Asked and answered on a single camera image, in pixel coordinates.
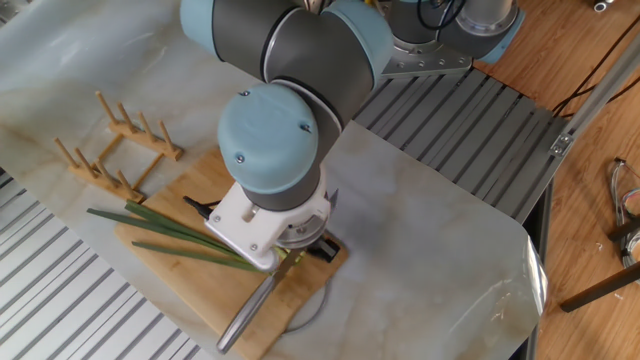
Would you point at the bamboo cutting board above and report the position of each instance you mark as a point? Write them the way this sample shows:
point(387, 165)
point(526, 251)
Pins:
point(170, 270)

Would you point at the black bar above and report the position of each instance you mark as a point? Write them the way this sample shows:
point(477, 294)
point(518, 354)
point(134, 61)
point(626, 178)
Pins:
point(600, 290)

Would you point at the aluminium frame post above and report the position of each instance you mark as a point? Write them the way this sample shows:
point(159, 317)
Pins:
point(600, 100)

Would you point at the green garlic stalk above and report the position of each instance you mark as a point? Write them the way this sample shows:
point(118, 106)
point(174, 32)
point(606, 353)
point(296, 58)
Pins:
point(150, 225)

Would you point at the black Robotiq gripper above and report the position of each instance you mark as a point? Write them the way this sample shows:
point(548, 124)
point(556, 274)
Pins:
point(308, 236)

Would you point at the wooden slotted rack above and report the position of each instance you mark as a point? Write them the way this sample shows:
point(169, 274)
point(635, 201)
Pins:
point(150, 140)

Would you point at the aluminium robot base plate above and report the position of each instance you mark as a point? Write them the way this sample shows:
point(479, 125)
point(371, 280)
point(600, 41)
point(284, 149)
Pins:
point(420, 62)

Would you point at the steel kitchen knife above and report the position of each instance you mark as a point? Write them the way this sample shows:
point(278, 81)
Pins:
point(255, 310)

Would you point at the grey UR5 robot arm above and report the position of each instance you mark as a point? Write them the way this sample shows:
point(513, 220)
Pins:
point(280, 80)

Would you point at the white marble pattern mat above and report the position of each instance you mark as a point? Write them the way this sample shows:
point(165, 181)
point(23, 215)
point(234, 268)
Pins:
point(420, 240)

